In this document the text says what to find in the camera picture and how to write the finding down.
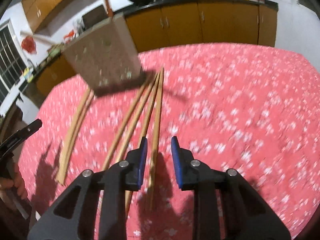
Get lower wooden kitchen cabinets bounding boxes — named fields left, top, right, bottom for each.
left=36, top=0, right=278, bottom=95

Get person's left hand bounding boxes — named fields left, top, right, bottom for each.
left=0, top=163, right=28, bottom=202

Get yellow detergent bottle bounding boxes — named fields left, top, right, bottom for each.
left=23, top=67, right=32, bottom=80

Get left barred window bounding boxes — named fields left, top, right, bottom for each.
left=0, top=23, right=25, bottom=105

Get red floral tablecloth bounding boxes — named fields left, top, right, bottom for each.
left=18, top=43, right=319, bottom=239

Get beige perforated utensil holder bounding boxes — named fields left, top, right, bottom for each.
left=62, top=13, right=148, bottom=96

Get dark wooden cutting board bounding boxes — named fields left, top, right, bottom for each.
left=82, top=5, right=108, bottom=30

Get red plastic bag on wall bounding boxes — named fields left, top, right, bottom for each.
left=21, top=36, right=37, bottom=54

